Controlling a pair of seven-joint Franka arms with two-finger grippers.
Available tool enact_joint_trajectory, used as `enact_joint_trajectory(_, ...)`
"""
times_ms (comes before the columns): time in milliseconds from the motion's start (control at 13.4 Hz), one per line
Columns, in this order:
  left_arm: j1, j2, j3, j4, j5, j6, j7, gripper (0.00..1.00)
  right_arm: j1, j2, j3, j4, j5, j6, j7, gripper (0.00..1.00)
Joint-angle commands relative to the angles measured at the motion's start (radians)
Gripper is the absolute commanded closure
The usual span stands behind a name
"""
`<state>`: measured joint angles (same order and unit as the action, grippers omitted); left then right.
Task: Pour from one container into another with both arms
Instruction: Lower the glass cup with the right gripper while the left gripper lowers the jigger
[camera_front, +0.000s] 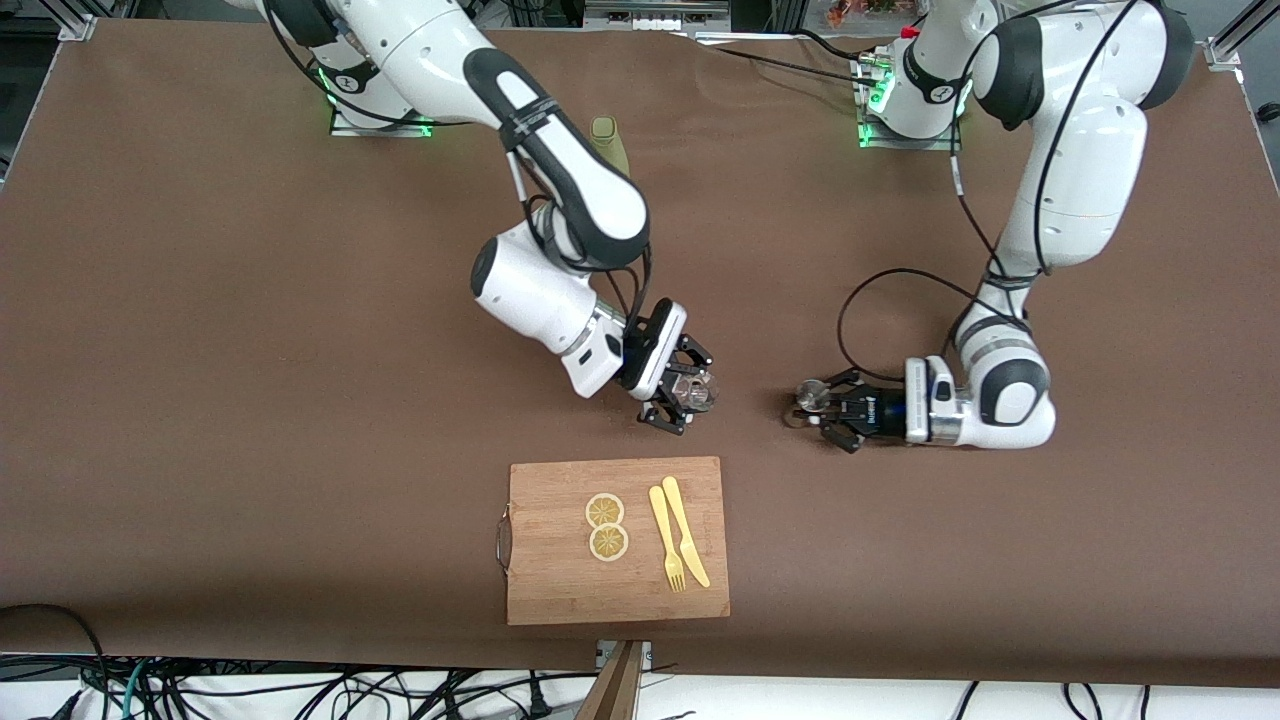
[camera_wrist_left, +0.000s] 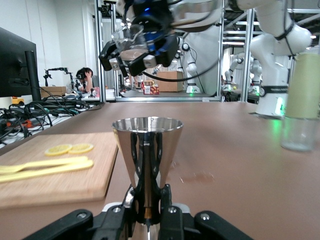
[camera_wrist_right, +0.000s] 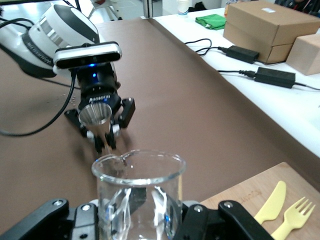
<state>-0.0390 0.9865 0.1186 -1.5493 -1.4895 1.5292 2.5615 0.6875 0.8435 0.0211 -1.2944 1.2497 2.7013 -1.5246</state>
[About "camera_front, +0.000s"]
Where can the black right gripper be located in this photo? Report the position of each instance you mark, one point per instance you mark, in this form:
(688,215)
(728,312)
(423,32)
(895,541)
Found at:
(668,385)

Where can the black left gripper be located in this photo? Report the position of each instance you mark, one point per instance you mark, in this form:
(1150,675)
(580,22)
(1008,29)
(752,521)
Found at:
(872,410)

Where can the clear glass shaker cup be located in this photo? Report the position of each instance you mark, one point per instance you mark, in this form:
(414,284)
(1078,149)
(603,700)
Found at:
(697,390)

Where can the steel double jigger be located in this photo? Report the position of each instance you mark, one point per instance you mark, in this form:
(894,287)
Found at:
(810,395)

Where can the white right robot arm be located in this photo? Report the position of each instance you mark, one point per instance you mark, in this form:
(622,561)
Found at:
(430,50)

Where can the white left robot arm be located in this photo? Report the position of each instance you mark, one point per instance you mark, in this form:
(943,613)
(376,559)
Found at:
(1080,170)

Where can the yellow plastic knife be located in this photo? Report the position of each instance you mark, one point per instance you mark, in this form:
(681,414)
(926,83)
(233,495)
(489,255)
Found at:
(686,530)

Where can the lemon slice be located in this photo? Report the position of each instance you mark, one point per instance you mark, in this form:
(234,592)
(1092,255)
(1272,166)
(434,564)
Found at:
(605,511)
(608,542)

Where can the yellow plastic fork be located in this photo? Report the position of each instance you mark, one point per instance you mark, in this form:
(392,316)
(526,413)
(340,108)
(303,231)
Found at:
(666,540)

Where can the wooden cutting board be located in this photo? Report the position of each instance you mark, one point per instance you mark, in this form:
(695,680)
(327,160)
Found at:
(560,580)

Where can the olive green bottle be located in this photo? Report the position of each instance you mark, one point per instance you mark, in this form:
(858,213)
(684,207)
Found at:
(604,130)

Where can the grey metal box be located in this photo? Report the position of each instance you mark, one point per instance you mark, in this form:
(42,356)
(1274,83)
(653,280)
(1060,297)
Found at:
(655,12)

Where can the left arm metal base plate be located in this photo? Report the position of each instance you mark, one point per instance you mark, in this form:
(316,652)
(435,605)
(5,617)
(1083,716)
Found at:
(900,145)

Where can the small metal bracket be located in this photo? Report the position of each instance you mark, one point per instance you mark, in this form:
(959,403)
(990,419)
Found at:
(646,655)

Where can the wooden post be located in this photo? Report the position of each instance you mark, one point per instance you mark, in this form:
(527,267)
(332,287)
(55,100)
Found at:
(612,695)

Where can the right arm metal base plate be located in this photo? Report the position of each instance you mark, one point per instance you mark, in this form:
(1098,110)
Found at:
(385,131)

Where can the aluminium frame corner bracket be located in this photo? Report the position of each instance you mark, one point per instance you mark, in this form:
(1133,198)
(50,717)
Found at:
(78,28)
(1225,55)

